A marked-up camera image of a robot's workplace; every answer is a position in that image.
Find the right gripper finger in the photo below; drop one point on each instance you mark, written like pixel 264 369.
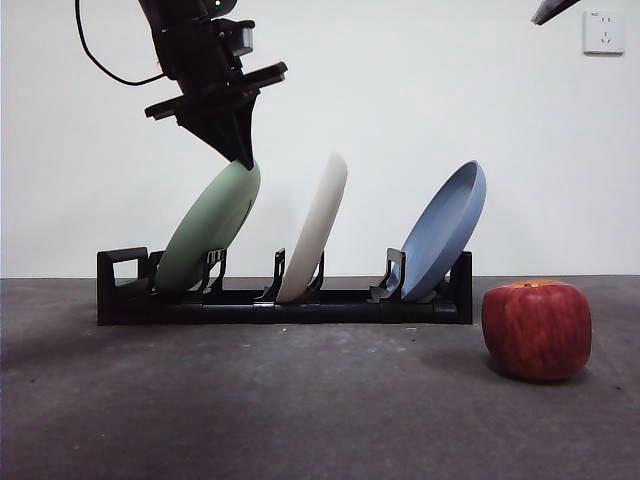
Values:
pixel 552 11

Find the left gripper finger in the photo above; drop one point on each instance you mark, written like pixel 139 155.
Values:
pixel 246 130
pixel 215 130

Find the green plate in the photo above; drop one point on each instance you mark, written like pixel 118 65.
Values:
pixel 210 225

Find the red yellow apple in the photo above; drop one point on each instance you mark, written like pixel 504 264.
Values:
pixel 537 330

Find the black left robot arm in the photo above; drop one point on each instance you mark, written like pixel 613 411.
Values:
pixel 175 10

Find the white plate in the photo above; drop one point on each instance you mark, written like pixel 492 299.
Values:
pixel 315 235

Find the black plate rack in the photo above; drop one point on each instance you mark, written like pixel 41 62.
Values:
pixel 280 312

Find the blue plate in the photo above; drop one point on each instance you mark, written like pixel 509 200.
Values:
pixel 440 240

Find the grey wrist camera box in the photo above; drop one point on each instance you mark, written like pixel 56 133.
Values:
pixel 242 37

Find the white wall socket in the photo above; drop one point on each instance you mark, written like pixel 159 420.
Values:
pixel 603 32

